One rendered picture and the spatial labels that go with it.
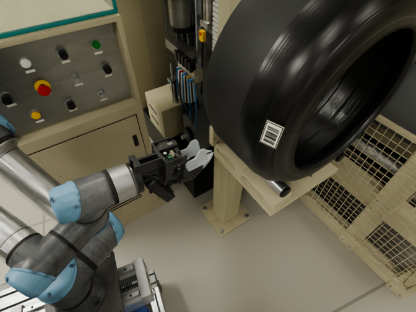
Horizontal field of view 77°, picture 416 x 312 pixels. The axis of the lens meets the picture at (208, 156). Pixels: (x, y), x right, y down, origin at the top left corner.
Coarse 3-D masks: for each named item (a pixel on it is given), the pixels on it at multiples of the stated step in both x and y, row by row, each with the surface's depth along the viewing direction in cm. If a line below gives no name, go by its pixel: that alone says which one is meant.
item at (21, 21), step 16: (0, 0) 74; (16, 0) 76; (32, 0) 78; (48, 0) 80; (64, 0) 82; (80, 0) 84; (96, 0) 86; (112, 0) 89; (0, 16) 76; (16, 16) 78; (32, 16) 80; (48, 16) 82; (64, 16) 84; (80, 16) 87; (96, 16) 89; (0, 32) 78; (16, 32) 80
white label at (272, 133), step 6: (270, 126) 55; (276, 126) 54; (264, 132) 57; (270, 132) 56; (276, 132) 55; (264, 138) 58; (270, 138) 57; (276, 138) 56; (270, 144) 58; (276, 144) 57
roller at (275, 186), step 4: (264, 180) 90; (268, 180) 88; (268, 184) 90; (272, 184) 87; (276, 184) 86; (280, 184) 86; (284, 184) 85; (272, 188) 88; (276, 188) 86; (280, 188) 85; (284, 188) 85; (288, 188) 85; (276, 192) 87; (280, 192) 85; (284, 192) 84; (288, 192) 86; (280, 196) 86; (284, 196) 87
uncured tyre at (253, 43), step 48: (288, 0) 52; (336, 0) 47; (384, 0) 48; (240, 48) 57; (288, 48) 50; (336, 48) 48; (384, 48) 81; (240, 96) 59; (288, 96) 52; (336, 96) 98; (384, 96) 80; (240, 144) 66; (288, 144) 60; (336, 144) 87
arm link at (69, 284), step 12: (72, 264) 66; (84, 264) 69; (60, 276) 64; (72, 276) 65; (84, 276) 69; (48, 288) 63; (60, 288) 63; (72, 288) 66; (84, 288) 71; (48, 300) 64; (60, 300) 65; (72, 300) 69
